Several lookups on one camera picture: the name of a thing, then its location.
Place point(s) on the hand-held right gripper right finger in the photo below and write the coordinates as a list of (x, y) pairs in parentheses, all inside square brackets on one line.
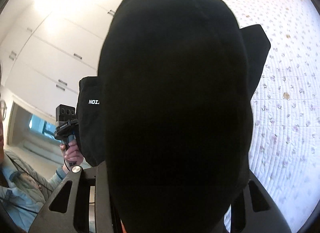
[(240, 219)]

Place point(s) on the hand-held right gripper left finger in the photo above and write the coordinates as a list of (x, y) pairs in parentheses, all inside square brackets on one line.
[(100, 185)]

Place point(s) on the black jacket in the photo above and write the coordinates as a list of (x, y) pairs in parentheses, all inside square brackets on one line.
[(175, 97)]

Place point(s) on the person's left forearm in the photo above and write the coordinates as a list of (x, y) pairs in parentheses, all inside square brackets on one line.
[(58, 176)]

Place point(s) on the person's left hand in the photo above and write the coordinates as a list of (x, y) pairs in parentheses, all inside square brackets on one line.
[(73, 155)]

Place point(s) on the window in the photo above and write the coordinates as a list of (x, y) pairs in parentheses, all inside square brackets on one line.
[(43, 127)]

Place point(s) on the person in light blue jacket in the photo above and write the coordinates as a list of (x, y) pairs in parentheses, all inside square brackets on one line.
[(22, 193)]

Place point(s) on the white wardrobe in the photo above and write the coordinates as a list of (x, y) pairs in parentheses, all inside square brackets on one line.
[(55, 35)]

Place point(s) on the white floral bed quilt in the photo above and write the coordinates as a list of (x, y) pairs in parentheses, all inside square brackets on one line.
[(287, 97)]

